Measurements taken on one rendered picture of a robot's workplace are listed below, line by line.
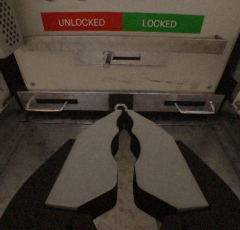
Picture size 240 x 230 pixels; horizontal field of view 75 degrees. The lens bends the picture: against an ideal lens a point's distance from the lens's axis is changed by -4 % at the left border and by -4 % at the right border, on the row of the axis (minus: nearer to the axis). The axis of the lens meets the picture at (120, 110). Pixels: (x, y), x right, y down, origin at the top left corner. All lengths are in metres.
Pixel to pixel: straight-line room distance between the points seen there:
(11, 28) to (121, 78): 0.24
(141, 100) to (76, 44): 0.21
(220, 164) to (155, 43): 0.29
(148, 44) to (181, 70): 0.12
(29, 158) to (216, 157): 0.42
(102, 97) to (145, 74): 0.12
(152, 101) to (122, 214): 0.26
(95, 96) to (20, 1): 0.25
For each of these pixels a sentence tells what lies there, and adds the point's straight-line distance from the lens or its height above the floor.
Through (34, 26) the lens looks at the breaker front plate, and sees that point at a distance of 0.40.
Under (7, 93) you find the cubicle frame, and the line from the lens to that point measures 0.52.
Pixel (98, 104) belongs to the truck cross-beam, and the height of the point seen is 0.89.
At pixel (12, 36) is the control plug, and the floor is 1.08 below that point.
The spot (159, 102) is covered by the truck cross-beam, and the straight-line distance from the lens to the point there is 0.44.
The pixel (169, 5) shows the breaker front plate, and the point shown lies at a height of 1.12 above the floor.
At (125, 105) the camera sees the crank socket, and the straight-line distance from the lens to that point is 0.40.
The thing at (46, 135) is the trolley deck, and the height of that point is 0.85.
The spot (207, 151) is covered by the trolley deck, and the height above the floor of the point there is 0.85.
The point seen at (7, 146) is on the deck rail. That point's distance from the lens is 0.46.
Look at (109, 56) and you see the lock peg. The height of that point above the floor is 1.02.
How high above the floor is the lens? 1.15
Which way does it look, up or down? 40 degrees down
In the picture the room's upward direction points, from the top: 1 degrees clockwise
